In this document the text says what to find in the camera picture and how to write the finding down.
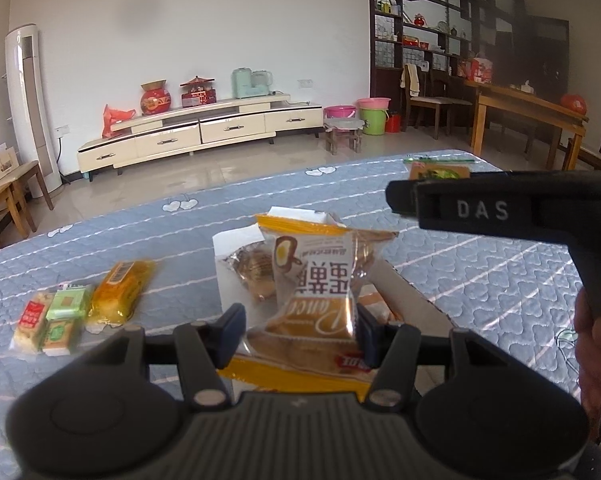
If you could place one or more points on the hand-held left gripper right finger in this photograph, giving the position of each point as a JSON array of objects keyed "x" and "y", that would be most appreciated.
[{"x": 368, "y": 335}]

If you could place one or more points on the tissue box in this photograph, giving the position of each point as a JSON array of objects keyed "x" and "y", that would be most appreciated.
[{"x": 525, "y": 87}]

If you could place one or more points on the small red container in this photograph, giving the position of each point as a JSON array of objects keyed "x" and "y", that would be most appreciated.
[{"x": 394, "y": 122}]

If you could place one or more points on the yellow snack packet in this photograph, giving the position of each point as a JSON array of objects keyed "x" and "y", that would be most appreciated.
[{"x": 120, "y": 287}]

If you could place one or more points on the small wooden stool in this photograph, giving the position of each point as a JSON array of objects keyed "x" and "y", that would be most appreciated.
[{"x": 343, "y": 135}]

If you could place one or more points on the green bucket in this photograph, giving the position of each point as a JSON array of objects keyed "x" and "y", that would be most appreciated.
[{"x": 374, "y": 117}]

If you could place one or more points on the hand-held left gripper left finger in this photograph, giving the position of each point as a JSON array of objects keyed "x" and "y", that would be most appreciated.
[{"x": 230, "y": 332}]

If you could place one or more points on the white standing air conditioner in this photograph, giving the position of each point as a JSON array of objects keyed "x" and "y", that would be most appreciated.
[{"x": 30, "y": 105}]

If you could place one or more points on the red jar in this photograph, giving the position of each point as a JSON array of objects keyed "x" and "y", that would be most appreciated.
[{"x": 155, "y": 100}]

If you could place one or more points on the green strip packet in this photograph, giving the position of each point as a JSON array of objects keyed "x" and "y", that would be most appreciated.
[{"x": 438, "y": 159}]

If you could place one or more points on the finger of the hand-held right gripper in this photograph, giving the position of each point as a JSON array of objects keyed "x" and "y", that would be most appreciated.
[{"x": 400, "y": 197}]

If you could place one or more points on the wooden dining table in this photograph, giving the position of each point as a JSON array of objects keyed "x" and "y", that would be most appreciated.
[{"x": 520, "y": 105}]

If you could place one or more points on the dark wooden shelf unit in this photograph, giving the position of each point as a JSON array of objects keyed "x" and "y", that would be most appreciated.
[{"x": 480, "y": 20}]

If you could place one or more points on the cream cloth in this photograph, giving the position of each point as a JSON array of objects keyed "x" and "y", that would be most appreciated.
[{"x": 411, "y": 80}]

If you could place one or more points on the red gift bag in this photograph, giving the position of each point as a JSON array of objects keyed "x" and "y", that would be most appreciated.
[{"x": 479, "y": 70}]

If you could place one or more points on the red round lantern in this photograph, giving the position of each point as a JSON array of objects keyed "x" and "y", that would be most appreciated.
[{"x": 574, "y": 104}]

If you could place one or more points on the mint green appliance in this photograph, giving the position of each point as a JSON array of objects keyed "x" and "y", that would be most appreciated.
[{"x": 248, "y": 84}]

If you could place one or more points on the red teapot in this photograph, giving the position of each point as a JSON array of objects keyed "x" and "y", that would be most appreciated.
[{"x": 420, "y": 20}]

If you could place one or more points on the wooden chair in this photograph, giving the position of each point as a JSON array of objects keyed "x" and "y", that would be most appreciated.
[
  {"x": 28, "y": 172},
  {"x": 0, "y": 210}
]

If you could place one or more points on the red plastic bag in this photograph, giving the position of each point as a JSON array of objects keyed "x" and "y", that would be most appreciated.
[{"x": 115, "y": 120}]

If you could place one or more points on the orange packet far side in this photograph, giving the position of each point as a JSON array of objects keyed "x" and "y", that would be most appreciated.
[{"x": 440, "y": 172}]

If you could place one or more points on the brown pastry packet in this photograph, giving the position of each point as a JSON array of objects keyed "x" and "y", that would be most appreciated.
[{"x": 253, "y": 272}]

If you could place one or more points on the white paper bag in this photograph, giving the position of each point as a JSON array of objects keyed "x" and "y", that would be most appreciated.
[{"x": 0, "y": 165}]

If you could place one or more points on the red gift box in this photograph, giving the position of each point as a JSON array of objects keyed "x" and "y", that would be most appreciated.
[{"x": 198, "y": 94}]

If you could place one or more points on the cream tv cabinet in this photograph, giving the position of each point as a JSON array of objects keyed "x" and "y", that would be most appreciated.
[{"x": 220, "y": 127}]

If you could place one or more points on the egg cake packet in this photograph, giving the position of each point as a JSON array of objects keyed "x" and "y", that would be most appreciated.
[{"x": 315, "y": 285}]

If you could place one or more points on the red white snack packet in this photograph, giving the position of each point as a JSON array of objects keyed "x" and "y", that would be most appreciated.
[{"x": 30, "y": 322}]

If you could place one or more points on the white cardboard tray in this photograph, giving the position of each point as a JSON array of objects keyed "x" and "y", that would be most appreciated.
[{"x": 235, "y": 240}]

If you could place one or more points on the person's right hand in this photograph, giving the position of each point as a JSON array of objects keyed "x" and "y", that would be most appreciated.
[{"x": 600, "y": 360}]

